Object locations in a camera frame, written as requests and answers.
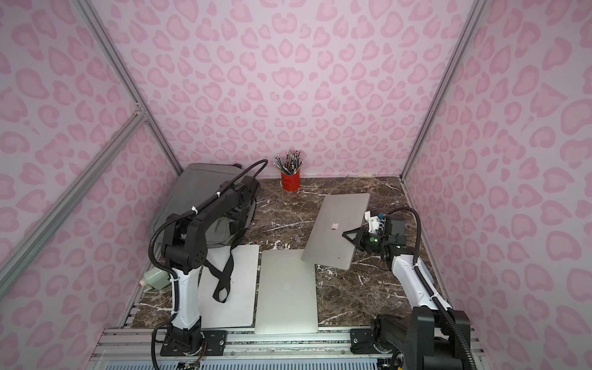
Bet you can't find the aluminium front rail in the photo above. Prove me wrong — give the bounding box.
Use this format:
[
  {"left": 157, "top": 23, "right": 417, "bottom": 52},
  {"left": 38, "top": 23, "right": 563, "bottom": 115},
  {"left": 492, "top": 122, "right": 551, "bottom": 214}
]
[{"left": 87, "top": 326, "right": 487, "bottom": 370}]

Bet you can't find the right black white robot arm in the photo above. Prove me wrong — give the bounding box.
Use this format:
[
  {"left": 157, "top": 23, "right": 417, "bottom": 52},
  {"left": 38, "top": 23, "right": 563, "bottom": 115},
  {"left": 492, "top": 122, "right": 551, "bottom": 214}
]
[{"left": 342, "top": 206, "right": 477, "bottom": 369}]

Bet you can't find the bundle of pencils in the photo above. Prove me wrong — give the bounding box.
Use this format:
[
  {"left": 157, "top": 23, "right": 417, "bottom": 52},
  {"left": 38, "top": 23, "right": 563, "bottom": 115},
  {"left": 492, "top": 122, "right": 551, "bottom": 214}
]
[{"left": 274, "top": 150, "right": 303, "bottom": 176}]

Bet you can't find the silver apple laptop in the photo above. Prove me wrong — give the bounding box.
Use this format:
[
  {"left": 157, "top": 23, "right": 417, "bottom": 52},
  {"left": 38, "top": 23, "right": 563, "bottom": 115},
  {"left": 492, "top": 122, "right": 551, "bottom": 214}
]
[
  {"left": 302, "top": 193, "right": 370, "bottom": 271},
  {"left": 198, "top": 245, "right": 259, "bottom": 329},
  {"left": 254, "top": 250, "right": 319, "bottom": 335}
]

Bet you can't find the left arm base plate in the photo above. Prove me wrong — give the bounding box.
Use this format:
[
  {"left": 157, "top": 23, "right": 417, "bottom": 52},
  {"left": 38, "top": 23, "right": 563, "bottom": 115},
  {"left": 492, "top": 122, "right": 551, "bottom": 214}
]
[{"left": 159, "top": 328, "right": 228, "bottom": 357}]

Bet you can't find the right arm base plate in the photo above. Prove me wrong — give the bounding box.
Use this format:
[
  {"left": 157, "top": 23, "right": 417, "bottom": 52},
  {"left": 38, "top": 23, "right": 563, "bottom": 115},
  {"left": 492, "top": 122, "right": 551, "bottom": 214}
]
[{"left": 349, "top": 328, "right": 378, "bottom": 355}]

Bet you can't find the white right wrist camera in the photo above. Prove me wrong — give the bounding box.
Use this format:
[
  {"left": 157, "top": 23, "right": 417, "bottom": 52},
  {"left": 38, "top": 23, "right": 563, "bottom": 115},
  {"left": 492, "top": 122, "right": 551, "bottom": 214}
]
[{"left": 364, "top": 211, "right": 385, "bottom": 235}]

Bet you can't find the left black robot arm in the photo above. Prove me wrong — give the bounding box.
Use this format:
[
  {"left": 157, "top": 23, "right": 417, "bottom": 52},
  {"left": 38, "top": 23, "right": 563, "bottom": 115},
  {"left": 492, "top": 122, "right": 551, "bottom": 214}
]
[{"left": 148, "top": 159, "right": 268, "bottom": 362}]

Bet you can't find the grey laptop bag with strap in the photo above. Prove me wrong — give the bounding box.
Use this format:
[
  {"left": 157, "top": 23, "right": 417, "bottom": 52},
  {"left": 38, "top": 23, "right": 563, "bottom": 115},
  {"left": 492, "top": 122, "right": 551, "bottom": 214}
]
[{"left": 150, "top": 160, "right": 268, "bottom": 303}]

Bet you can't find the red pencil cup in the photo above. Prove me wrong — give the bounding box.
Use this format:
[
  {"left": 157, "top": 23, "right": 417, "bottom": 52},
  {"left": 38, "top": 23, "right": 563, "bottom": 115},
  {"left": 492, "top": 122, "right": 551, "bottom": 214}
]
[{"left": 282, "top": 172, "right": 301, "bottom": 192}]

